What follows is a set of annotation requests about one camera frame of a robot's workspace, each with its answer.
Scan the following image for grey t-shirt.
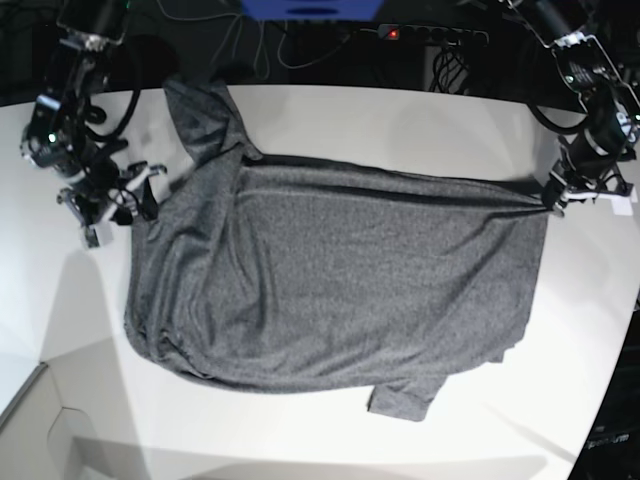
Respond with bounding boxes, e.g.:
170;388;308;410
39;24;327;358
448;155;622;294
124;80;549;421

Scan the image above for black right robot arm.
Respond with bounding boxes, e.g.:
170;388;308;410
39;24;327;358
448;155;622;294
20;1;167;249

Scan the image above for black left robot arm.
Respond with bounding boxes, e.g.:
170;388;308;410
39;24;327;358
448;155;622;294
505;1;639;216

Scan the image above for blue box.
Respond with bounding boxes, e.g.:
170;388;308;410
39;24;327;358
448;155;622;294
241;0;384;21

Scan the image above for bundle of black cables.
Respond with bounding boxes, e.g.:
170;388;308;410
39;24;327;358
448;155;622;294
429;41;473;95

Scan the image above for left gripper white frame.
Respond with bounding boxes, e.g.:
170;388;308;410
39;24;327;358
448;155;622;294
541;173;635;217

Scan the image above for grey looped cable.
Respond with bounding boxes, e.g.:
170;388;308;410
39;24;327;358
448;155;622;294
209;14;351;79

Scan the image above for black power strip red light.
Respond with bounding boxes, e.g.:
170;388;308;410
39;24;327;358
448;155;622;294
376;24;490;46

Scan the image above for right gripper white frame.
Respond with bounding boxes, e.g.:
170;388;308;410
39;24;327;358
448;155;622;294
56;162;167;248

